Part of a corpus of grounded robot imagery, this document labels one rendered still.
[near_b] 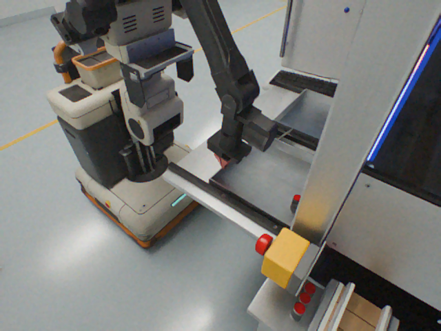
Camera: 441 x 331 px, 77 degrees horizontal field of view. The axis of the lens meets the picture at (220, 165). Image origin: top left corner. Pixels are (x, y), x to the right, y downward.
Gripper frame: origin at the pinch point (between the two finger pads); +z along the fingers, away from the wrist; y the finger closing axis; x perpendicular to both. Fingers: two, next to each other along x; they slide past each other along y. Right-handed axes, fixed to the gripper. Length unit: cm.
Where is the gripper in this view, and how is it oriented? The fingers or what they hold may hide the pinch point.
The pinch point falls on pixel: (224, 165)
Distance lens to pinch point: 77.4
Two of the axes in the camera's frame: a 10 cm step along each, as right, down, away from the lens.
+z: -1.3, 6.2, 7.7
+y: 7.8, 5.4, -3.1
